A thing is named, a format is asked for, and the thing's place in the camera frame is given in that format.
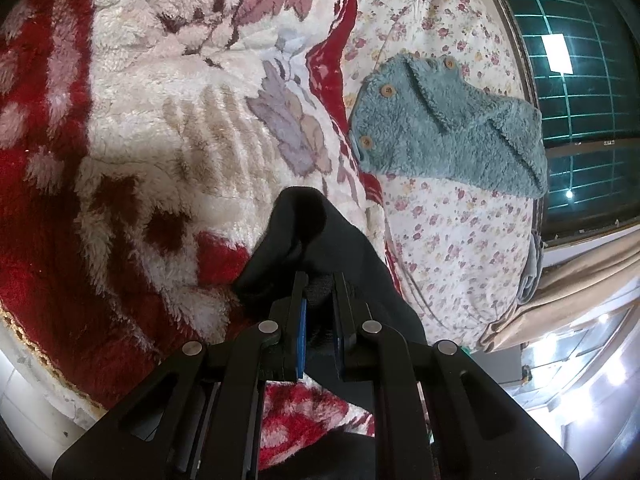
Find white floral bed sheet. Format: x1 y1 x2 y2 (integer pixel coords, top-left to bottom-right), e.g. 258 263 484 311
342 0 534 351

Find black pants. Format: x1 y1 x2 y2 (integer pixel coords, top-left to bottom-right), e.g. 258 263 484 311
231 188 426 412

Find beige curtain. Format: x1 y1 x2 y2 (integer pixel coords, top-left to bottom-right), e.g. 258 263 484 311
480 232 639 352

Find teal fleece garment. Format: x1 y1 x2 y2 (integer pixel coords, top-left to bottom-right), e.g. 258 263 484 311
349 54 548 200

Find green grilled window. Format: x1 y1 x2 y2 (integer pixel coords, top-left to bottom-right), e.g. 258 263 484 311
506 0 639 243

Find red white floral blanket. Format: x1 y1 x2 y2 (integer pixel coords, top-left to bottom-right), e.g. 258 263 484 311
1 0 386 472

